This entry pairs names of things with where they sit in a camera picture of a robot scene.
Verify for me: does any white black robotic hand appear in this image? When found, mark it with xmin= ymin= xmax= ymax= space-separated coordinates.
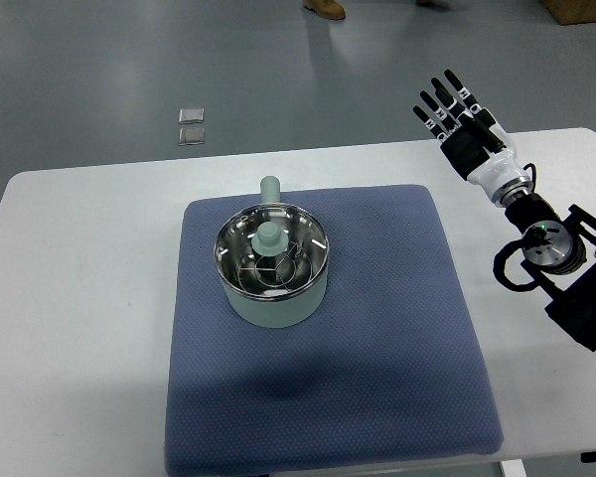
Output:
xmin=413 ymin=70 xmax=534 ymax=208

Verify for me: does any metal floor plate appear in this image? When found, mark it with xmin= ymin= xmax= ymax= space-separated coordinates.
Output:
xmin=178 ymin=127 xmax=206 ymax=146
xmin=178 ymin=106 xmax=205 ymax=124

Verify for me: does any wooden box corner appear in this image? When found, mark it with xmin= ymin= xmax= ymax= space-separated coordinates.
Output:
xmin=540 ymin=0 xmax=596 ymax=26

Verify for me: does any green steel pot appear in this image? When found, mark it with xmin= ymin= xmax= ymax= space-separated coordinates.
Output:
xmin=214 ymin=176 xmax=330 ymax=329

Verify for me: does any upper metal floor plate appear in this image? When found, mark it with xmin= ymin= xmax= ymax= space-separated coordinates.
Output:
xmin=178 ymin=106 xmax=205 ymax=124

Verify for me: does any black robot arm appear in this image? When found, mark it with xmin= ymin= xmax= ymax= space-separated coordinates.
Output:
xmin=493 ymin=193 xmax=596 ymax=356

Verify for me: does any tan boot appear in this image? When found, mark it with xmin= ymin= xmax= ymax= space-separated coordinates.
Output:
xmin=302 ymin=0 xmax=346 ymax=21

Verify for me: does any lower metal floor plate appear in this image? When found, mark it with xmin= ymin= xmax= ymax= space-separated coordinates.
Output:
xmin=178 ymin=127 xmax=206 ymax=146

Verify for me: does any wire steamer rack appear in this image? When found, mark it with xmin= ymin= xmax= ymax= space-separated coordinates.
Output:
xmin=236 ymin=252 xmax=312 ymax=295

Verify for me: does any glass lid green knob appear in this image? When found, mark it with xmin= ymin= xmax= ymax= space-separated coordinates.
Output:
xmin=214 ymin=203 xmax=330 ymax=302

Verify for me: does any blue fabric mat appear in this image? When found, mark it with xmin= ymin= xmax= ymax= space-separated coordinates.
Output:
xmin=165 ymin=185 xmax=504 ymax=476

